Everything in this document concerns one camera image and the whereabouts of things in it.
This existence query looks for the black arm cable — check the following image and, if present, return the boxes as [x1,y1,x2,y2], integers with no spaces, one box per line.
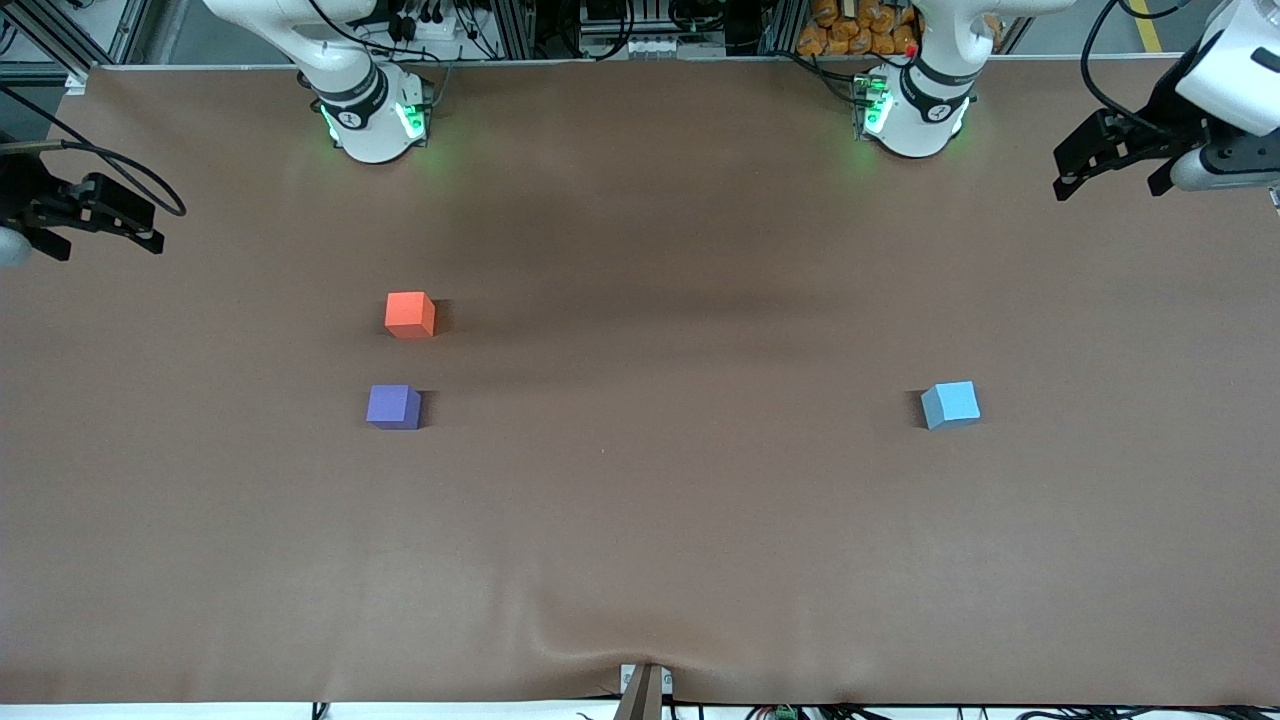
[0,85,189,218]
[1078,0,1206,136]

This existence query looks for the brown table cover mat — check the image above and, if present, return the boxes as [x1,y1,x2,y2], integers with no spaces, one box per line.
[0,58,1280,707]

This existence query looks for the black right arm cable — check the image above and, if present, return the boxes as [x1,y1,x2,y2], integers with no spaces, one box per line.
[0,85,189,218]

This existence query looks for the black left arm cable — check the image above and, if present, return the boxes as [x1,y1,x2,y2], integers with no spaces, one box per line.
[1078,0,1206,136]

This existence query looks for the light blue foam block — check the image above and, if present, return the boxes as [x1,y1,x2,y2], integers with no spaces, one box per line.
[920,380,982,431]

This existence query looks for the aluminium frame profile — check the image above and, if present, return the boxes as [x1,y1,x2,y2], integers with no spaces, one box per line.
[0,0,151,81]
[490,0,536,59]

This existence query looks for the orange foam block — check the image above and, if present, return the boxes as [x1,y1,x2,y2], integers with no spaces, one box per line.
[384,291,437,340]

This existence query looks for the purple foam block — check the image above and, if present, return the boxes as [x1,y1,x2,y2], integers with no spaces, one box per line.
[365,384,423,431]

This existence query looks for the white power strip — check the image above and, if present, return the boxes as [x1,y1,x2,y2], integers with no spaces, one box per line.
[385,8,471,43]

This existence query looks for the orange bagged items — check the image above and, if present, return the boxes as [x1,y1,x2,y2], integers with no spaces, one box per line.
[797,0,921,57]

